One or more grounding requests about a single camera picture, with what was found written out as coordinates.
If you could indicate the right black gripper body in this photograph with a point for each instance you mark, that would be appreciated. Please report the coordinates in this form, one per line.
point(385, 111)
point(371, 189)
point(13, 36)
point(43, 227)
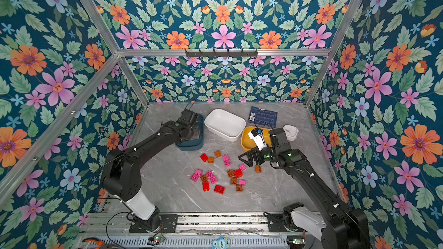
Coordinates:
point(258, 157)

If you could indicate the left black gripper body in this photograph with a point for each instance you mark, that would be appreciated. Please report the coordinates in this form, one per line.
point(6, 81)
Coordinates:
point(190, 134)

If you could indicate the pink double lego brick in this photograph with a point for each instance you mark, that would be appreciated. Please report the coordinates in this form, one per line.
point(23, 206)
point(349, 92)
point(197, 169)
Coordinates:
point(226, 160)

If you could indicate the orange lego brick top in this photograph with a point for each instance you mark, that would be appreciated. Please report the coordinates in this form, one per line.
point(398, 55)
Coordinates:
point(217, 154)

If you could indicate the pink lego brick cluster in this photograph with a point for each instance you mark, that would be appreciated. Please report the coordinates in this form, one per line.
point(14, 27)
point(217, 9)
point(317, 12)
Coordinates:
point(211, 177)

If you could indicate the orange lego brick cluster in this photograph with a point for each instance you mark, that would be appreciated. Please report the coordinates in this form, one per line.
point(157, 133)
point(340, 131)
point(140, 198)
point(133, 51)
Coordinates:
point(204, 178)

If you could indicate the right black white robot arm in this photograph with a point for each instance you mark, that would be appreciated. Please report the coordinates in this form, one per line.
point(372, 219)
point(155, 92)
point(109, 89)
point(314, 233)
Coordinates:
point(337, 226)

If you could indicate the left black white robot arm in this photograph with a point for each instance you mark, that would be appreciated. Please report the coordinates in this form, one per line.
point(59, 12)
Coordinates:
point(121, 174)

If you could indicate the teal plastic container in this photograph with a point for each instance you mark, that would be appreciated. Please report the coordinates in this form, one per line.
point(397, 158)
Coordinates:
point(196, 142)

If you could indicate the yellow plastic container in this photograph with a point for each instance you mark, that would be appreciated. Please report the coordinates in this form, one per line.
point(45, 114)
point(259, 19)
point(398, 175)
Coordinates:
point(247, 143)

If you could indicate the orange brown lego brick center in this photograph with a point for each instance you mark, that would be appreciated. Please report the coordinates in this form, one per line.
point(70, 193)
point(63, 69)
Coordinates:
point(231, 173)

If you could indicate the orange lego brick bottom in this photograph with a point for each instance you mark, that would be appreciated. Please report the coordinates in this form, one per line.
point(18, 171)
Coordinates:
point(239, 188)

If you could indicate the small white round dish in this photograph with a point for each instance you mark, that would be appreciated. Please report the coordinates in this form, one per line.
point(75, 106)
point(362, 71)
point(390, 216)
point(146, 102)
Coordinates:
point(291, 132)

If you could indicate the dark blue printed card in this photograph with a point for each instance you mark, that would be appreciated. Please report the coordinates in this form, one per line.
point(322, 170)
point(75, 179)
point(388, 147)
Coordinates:
point(262, 117)

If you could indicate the large red lego brick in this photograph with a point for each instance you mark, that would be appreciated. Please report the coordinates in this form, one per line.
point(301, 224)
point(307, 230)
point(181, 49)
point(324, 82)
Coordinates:
point(219, 189)

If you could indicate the white plastic container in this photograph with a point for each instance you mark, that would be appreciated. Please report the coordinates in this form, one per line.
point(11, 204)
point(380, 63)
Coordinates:
point(225, 124)

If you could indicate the blue owl toy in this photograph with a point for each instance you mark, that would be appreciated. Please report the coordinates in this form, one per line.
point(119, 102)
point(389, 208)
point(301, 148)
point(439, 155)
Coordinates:
point(220, 243)

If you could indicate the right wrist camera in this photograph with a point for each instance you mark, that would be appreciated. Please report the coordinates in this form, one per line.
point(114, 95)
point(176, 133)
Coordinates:
point(257, 136)

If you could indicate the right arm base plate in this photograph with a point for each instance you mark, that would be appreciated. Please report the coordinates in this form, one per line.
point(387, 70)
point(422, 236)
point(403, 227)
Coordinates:
point(276, 223)

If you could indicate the black hook rail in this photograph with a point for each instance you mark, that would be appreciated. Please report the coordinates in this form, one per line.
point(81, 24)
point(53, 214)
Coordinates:
point(234, 53)

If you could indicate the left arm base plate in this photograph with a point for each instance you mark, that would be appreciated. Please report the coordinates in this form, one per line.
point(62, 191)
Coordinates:
point(164, 223)

